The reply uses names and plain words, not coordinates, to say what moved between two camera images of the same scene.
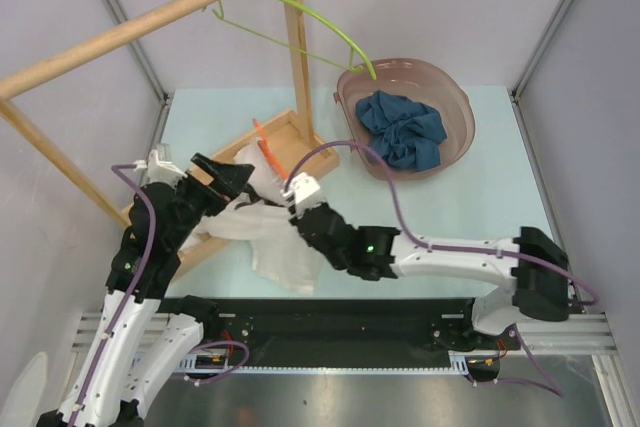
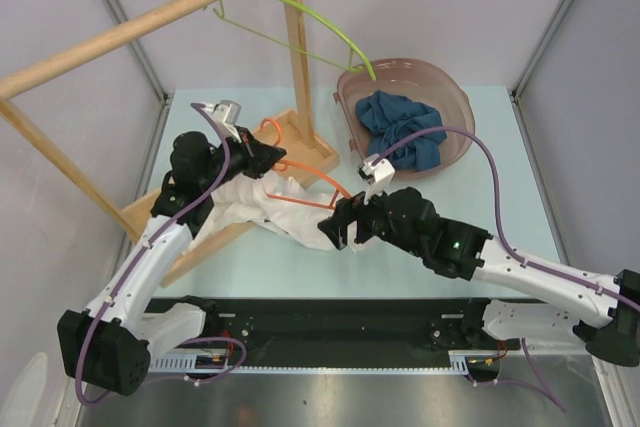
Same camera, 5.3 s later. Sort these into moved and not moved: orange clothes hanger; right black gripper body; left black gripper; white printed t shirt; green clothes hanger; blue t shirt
Moved: white printed t shirt; orange clothes hanger; left black gripper; right black gripper body
Not moved: green clothes hanger; blue t shirt
